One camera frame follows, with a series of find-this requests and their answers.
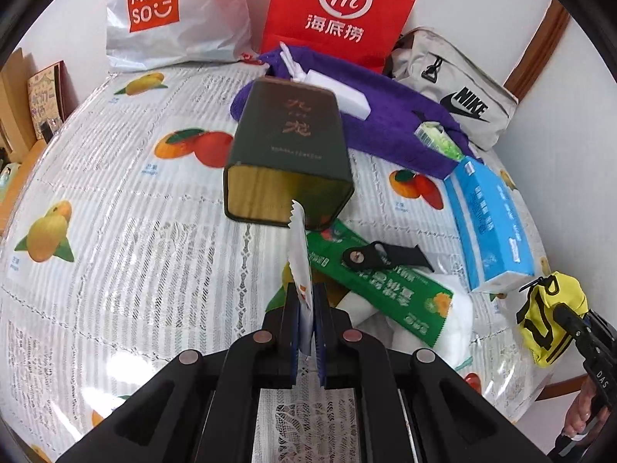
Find person's right hand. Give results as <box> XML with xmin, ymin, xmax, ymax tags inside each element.
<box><xmin>563</xmin><ymin>386</ymin><xmax>609</xmax><ymax>439</ymax></box>

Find grey waist bag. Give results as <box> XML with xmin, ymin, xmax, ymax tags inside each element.
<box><xmin>386</xmin><ymin>26</ymin><xmax>520</xmax><ymax>151</ymax></box>

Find small white sachet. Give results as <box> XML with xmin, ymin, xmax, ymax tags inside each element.
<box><xmin>286</xmin><ymin>199</ymin><xmax>314</xmax><ymax>355</ymax></box>

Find light green wipes packet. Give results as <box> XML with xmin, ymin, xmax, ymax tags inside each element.
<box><xmin>415</xmin><ymin>120</ymin><xmax>467</xmax><ymax>161</ymax></box>

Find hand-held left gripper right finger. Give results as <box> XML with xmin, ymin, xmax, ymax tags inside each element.
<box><xmin>313</xmin><ymin>284</ymin><xmax>550</xmax><ymax>463</ymax></box>

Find wooden nightstand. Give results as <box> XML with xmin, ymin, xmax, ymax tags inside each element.
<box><xmin>0</xmin><ymin>140</ymin><xmax>49</xmax><ymax>232</ymax></box>

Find long dark green packet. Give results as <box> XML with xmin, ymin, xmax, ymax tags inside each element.
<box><xmin>306</xmin><ymin>219</ymin><xmax>455</xmax><ymax>348</ymax></box>

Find dark green tin box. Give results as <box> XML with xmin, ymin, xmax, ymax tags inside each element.
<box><xmin>223</xmin><ymin>77</ymin><xmax>354</xmax><ymax>232</ymax></box>

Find wooden baseboard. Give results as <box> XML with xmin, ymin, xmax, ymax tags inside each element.
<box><xmin>539</xmin><ymin>369</ymin><xmax>586</xmax><ymax>402</ymax></box>

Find yellow pouch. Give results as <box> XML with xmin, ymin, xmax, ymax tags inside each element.
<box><xmin>516</xmin><ymin>271</ymin><xmax>590</xmax><ymax>370</ymax></box>

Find black watch strap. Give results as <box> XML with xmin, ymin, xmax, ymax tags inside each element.
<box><xmin>341</xmin><ymin>240</ymin><xmax>435</xmax><ymax>273</ymax></box>

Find purple towel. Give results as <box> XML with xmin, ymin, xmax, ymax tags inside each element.
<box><xmin>230</xmin><ymin>43</ymin><xmax>483</xmax><ymax>181</ymax></box>

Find blue tissue pack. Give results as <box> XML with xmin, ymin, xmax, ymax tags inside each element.
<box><xmin>442</xmin><ymin>157</ymin><xmax>538</xmax><ymax>295</ymax></box>

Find patterned book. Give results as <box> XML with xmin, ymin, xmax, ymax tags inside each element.
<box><xmin>26</xmin><ymin>60</ymin><xmax>68</xmax><ymax>143</ymax></box>

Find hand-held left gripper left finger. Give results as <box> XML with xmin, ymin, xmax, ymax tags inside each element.
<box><xmin>58</xmin><ymin>282</ymin><xmax>300</xmax><ymax>463</ymax></box>

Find white plastic shopping bag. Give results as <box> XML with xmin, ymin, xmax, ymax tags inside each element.
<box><xmin>105</xmin><ymin>0</ymin><xmax>254</xmax><ymax>73</ymax></box>

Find red paper bag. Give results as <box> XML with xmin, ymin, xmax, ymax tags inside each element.
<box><xmin>259</xmin><ymin>0</ymin><xmax>429</xmax><ymax>75</ymax></box>

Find wooden headboard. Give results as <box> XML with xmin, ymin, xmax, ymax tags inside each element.
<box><xmin>0</xmin><ymin>48</ymin><xmax>30</xmax><ymax>155</ymax></box>

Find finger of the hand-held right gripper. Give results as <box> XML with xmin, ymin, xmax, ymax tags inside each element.
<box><xmin>554</xmin><ymin>301</ymin><xmax>591</xmax><ymax>345</ymax></box>

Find wooden door frame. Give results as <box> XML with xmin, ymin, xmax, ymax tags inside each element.
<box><xmin>504</xmin><ymin>0</ymin><xmax>572</xmax><ymax>102</ymax></box>

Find fruit print tablecloth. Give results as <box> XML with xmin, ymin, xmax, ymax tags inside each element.
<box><xmin>0</xmin><ymin>65</ymin><xmax>555</xmax><ymax>463</ymax></box>

